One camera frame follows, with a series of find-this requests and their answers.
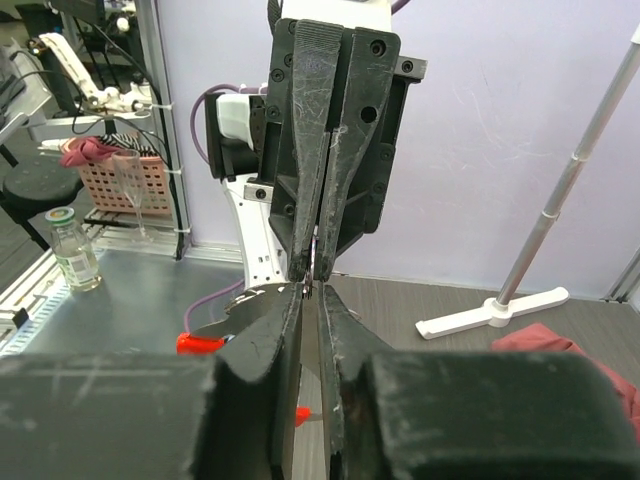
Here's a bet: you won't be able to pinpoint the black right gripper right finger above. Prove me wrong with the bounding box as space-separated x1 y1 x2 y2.
317 285 635 479

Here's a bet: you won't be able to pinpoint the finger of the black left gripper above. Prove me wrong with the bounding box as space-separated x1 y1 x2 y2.
315 29 396 281
288 19 344 281

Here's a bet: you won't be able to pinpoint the perforated cable duct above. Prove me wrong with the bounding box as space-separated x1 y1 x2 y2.
0 249 71 357

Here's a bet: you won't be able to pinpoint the red carabiner keyring with chain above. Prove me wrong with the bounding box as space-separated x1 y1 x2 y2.
176 233 323 428

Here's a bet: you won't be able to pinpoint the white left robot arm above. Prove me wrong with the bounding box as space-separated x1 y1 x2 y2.
205 18 427 288

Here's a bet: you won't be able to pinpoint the black round stool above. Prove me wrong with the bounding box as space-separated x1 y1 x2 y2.
1 159 83 251

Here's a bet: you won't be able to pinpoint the white metal clothes rack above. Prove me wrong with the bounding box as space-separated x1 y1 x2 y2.
415 31 639 340

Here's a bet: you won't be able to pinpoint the glass bottle with label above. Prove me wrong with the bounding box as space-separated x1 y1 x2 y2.
45 206 102 292

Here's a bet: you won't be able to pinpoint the pink plastic basket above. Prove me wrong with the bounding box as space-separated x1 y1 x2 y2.
60 137 172 216

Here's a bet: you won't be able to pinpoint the crumpled maroon t-shirt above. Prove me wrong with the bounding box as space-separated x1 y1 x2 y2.
491 323 639 442

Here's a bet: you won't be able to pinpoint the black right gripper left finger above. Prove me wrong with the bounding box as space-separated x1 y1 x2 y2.
1 284 303 479

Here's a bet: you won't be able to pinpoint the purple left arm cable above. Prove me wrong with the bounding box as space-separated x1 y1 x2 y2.
184 82 266 336

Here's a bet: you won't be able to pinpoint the clear wine glass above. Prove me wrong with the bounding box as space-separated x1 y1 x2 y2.
111 149 155 243

